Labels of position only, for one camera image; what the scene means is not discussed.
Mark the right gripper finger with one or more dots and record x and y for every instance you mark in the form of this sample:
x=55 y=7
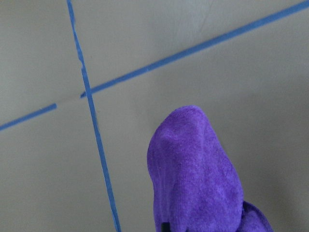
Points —
x=165 y=227

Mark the purple cloth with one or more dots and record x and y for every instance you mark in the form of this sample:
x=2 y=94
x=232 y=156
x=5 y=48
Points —
x=196 y=187

